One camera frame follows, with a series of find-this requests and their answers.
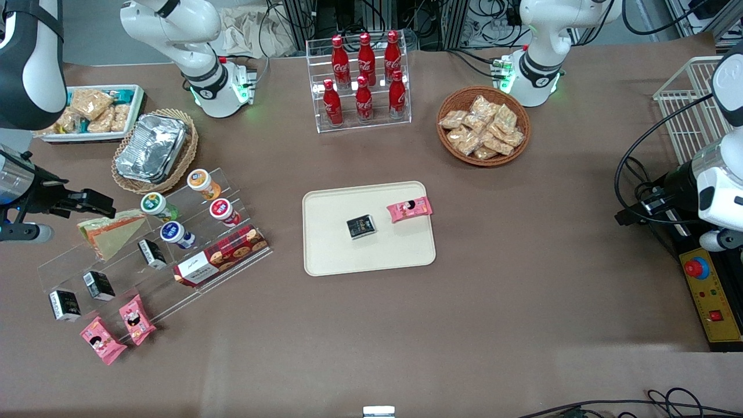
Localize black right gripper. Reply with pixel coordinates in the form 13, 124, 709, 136
23, 165, 116, 219

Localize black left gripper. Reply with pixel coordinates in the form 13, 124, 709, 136
615, 163, 701, 226

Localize triangle sandwich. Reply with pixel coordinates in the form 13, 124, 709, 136
77, 210, 147, 262

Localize beige plastic tray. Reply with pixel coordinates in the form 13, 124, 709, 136
302, 181, 437, 277

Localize green yogurt cup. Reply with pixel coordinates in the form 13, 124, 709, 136
140, 193, 179, 222

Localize small black snack box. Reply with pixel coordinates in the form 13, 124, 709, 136
49, 290, 82, 322
138, 239, 167, 270
83, 271, 116, 301

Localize clear acrylic stepped display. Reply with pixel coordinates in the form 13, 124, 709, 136
38, 168, 273, 343

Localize stacked silver foil containers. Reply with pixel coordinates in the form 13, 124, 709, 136
115, 114, 187, 184

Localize blue yogurt cup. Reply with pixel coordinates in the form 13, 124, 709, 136
160, 221, 196, 250

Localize white rectangular plastic bin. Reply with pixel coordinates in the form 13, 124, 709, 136
35, 85, 146, 143

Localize oval light wicker basket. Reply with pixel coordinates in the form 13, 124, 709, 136
111, 109, 199, 194

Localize orange yogurt cup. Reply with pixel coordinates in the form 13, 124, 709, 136
187, 169, 222, 201

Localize yellow emergency stop box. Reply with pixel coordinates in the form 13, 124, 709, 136
678, 247, 743, 352

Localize pink snack packet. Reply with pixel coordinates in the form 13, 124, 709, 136
80, 316, 128, 366
119, 294, 157, 347
387, 196, 433, 224

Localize red yogurt cup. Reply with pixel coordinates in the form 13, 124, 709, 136
210, 199, 241, 227

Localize red plaid cookie box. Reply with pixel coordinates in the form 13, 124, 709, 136
173, 225, 269, 287

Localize round brown wicker basket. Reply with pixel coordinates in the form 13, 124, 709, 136
437, 86, 531, 168

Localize beige cloth bag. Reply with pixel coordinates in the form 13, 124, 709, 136
221, 7, 298, 57

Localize red cola bottle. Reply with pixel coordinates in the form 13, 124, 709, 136
323, 79, 344, 126
331, 35, 351, 89
358, 33, 377, 87
384, 30, 403, 82
388, 70, 407, 119
355, 75, 374, 122

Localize black snack packet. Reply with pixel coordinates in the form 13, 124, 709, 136
347, 214, 377, 240

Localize clear acrylic bottle rack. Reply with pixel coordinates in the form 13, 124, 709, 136
306, 32, 412, 134

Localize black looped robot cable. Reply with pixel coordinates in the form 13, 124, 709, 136
615, 93, 716, 225

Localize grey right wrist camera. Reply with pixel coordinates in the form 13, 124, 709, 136
0, 224, 54, 244

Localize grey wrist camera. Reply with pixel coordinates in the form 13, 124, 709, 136
0, 224, 54, 244
699, 228, 743, 253

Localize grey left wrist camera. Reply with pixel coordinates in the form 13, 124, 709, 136
699, 228, 743, 253

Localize white wire basket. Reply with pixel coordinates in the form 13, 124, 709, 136
653, 56, 735, 166

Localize black floor cable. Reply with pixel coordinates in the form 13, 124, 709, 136
517, 388, 743, 418

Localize black equipment frame with cables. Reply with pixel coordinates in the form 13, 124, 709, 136
267, 0, 526, 53

